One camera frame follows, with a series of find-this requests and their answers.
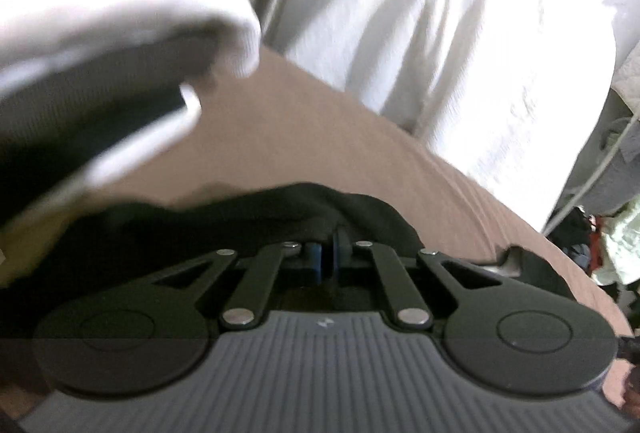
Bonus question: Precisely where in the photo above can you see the black t-shirt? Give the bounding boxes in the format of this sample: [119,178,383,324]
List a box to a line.
[0,183,426,344]

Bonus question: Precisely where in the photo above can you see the white blanket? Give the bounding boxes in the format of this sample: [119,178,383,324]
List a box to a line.
[260,0,640,234]

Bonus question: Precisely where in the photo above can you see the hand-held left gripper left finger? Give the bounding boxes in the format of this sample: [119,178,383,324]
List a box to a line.
[150,240,325,329]

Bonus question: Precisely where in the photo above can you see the white clothes rack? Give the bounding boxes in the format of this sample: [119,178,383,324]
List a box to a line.
[542,113,640,236]

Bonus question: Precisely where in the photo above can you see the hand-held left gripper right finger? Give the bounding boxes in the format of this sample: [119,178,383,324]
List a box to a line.
[331,227,506,329]

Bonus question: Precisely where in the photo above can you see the light green garment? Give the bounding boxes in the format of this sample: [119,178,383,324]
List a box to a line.
[595,198,640,286]

